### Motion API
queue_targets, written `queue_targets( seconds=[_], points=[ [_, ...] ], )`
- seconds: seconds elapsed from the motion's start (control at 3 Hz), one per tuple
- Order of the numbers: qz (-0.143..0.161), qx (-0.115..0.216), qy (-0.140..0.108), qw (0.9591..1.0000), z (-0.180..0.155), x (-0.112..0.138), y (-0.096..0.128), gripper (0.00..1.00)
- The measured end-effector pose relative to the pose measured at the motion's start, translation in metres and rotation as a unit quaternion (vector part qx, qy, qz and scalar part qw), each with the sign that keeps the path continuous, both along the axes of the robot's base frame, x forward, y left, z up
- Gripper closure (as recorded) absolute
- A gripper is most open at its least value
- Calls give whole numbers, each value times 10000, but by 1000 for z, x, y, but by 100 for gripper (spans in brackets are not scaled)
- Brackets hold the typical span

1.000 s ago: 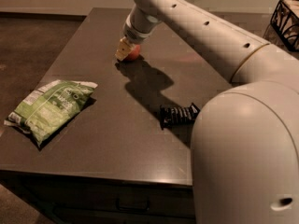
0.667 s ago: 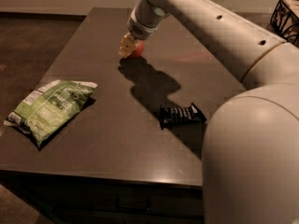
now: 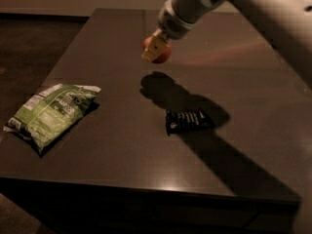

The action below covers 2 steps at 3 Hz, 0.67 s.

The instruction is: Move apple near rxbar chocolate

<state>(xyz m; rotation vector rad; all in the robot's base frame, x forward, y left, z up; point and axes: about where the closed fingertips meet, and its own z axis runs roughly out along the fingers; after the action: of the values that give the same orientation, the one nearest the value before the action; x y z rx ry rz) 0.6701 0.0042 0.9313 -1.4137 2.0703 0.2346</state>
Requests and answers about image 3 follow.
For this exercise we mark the black rxbar chocolate wrapper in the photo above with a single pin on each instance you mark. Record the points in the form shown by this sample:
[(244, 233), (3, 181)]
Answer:
[(186, 121)]

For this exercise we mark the green chip bag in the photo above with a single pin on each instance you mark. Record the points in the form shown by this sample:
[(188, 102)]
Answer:
[(50, 113)]

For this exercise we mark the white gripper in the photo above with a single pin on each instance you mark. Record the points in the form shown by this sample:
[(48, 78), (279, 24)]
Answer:
[(173, 26)]

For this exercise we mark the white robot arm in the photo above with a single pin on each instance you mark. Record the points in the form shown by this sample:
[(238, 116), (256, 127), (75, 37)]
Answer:
[(285, 24)]

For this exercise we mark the red apple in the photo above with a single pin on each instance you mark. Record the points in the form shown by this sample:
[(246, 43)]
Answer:
[(161, 52)]

